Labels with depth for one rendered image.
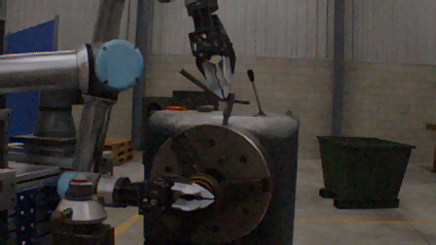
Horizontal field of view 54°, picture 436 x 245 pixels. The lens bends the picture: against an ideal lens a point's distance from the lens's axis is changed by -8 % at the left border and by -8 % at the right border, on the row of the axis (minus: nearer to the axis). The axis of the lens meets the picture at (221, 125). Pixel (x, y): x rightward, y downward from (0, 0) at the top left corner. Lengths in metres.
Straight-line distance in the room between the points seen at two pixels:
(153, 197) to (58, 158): 0.58
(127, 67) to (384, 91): 10.61
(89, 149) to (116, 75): 0.24
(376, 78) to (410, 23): 1.66
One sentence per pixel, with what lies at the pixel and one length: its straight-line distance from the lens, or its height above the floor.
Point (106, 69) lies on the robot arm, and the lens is 1.02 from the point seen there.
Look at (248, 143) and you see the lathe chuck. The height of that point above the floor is 1.19.
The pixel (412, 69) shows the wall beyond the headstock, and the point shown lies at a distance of 11.69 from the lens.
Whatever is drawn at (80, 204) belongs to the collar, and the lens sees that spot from 0.66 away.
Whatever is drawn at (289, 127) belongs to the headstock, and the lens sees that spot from 1.31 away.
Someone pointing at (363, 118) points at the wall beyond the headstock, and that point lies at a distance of 11.38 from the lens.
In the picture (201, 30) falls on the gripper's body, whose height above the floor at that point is 1.44.
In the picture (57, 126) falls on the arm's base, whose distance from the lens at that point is 1.54.
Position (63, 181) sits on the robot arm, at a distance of 1.10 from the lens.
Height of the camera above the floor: 1.30
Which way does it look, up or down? 3 degrees down
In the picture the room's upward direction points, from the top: 2 degrees clockwise
